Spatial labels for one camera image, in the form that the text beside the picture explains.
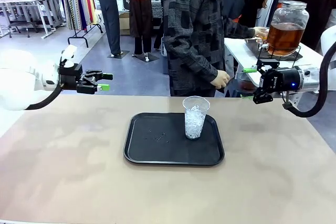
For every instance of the mannequin with dark trousers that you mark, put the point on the mannequin with dark trousers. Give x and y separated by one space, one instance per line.
109 11

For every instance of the person's right hand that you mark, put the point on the person's right hand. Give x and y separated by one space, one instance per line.
221 79

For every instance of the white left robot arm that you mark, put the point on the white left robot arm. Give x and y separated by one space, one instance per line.
21 85

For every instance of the dark mat under dispenser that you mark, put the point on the dark mat under dispenser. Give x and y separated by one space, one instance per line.
252 47

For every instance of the tall clear iced cup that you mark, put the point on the tall clear iced cup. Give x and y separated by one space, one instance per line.
195 121

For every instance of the clothes rack with fabrics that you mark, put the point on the clothes rack with fabrics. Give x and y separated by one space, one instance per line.
76 1

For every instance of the black stool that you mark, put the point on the black stool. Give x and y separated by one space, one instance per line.
22 26

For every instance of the black plastic serving tray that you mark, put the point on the black plastic serving tray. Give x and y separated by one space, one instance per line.
173 153

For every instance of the mannequin with plaid shirt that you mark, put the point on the mannequin with plaid shirt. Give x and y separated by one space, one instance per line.
140 11

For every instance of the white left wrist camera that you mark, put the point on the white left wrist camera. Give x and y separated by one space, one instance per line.
68 56

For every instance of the glass tea dispenser jar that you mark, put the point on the glass tea dispenser jar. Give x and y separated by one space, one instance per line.
287 32

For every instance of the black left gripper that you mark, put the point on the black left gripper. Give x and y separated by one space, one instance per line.
69 77

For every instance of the brown cardboard box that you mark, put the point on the brown cardboard box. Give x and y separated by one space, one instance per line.
124 23

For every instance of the black white patterned fabric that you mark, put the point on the black white patterned fabric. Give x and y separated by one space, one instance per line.
157 6

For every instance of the person's left forearm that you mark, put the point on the person's left forearm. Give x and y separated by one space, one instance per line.
240 30

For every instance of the person's left hand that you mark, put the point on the person's left hand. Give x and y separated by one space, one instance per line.
260 32

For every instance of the person's right forearm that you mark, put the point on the person's right forearm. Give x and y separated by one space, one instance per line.
199 68

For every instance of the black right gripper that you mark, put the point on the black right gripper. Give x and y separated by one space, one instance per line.
284 81

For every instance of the white side table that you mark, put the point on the white side table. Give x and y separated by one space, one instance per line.
241 53

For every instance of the person in patchwork jacket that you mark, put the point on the person in patchwork jacket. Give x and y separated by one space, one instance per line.
194 37

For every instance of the white work table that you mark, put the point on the white work table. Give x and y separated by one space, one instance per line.
29 1

